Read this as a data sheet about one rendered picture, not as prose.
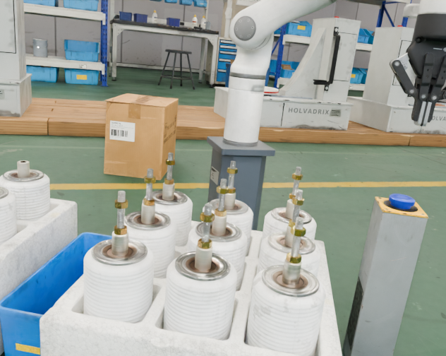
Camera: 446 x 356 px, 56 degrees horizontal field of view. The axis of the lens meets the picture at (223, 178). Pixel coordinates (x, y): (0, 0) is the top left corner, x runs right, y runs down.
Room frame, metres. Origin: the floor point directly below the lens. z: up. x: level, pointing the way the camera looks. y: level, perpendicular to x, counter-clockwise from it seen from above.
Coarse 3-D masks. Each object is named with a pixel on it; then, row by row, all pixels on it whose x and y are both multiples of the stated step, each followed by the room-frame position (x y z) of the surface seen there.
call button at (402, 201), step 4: (392, 196) 0.66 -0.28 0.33; (396, 196) 0.66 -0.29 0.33; (400, 196) 0.66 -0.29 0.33; (404, 196) 0.67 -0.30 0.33; (408, 196) 0.67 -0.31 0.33; (392, 200) 0.66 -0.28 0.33; (396, 200) 0.65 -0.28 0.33; (400, 200) 0.65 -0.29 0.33; (404, 200) 0.65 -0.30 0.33; (408, 200) 0.65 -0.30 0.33; (412, 200) 0.65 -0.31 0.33; (392, 204) 0.66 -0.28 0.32; (396, 204) 0.65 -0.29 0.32; (400, 204) 0.65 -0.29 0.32; (404, 204) 0.64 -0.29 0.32; (408, 204) 0.64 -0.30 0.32; (412, 204) 0.65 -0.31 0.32; (404, 208) 0.65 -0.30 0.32; (408, 208) 0.65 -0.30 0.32
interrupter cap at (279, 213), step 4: (276, 208) 0.75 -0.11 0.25; (280, 208) 0.76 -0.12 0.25; (284, 208) 0.76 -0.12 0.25; (272, 212) 0.73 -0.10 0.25; (276, 212) 0.74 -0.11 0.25; (280, 212) 0.74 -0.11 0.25; (284, 212) 0.74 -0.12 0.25; (300, 212) 0.75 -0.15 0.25; (304, 212) 0.75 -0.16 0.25; (272, 216) 0.72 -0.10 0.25; (276, 216) 0.71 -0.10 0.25; (280, 216) 0.72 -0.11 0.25; (284, 216) 0.73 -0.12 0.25; (300, 216) 0.73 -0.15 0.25; (304, 216) 0.73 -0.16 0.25; (308, 216) 0.73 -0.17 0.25; (280, 220) 0.70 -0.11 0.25; (284, 220) 0.70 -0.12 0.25; (288, 220) 0.70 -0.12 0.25; (304, 220) 0.71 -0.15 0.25; (308, 220) 0.71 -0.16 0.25; (304, 224) 0.70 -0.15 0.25
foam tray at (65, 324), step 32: (192, 224) 0.81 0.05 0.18; (256, 256) 0.69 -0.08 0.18; (320, 256) 0.72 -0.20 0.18; (160, 288) 0.56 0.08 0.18; (64, 320) 0.46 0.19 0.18; (96, 320) 0.47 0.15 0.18; (160, 320) 0.50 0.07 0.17; (64, 352) 0.46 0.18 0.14; (96, 352) 0.45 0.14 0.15; (128, 352) 0.44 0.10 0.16; (160, 352) 0.44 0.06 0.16; (192, 352) 0.43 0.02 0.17; (224, 352) 0.43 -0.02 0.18; (256, 352) 0.44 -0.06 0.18; (320, 352) 0.45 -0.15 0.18
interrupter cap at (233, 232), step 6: (210, 222) 0.66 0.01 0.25; (228, 222) 0.66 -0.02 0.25; (198, 228) 0.63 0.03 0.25; (210, 228) 0.64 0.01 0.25; (228, 228) 0.64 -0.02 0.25; (234, 228) 0.64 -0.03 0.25; (198, 234) 0.61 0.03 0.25; (210, 234) 0.61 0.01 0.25; (228, 234) 0.62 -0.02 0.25; (234, 234) 0.62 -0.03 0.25; (240, 234) 0.62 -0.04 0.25; (216, 240) 0.59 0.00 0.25; (222, 240) 0.59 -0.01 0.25; (228, 240) 0.59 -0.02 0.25; (234, 240) 0.60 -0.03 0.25
